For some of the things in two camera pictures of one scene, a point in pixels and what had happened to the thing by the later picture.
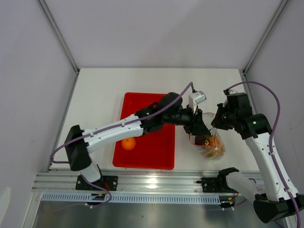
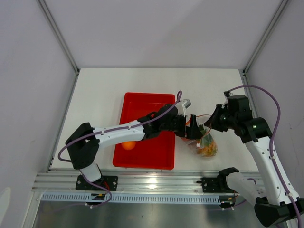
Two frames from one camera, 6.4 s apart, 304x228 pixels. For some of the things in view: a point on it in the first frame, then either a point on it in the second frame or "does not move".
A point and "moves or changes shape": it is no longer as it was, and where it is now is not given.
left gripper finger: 201,126 → 194,124
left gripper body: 188,119 → 178,125
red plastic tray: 154,150 does not move
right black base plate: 215,185 does not move
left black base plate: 109,182 does not move
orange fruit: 128,144 does not move
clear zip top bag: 211,146 moves or changes shape
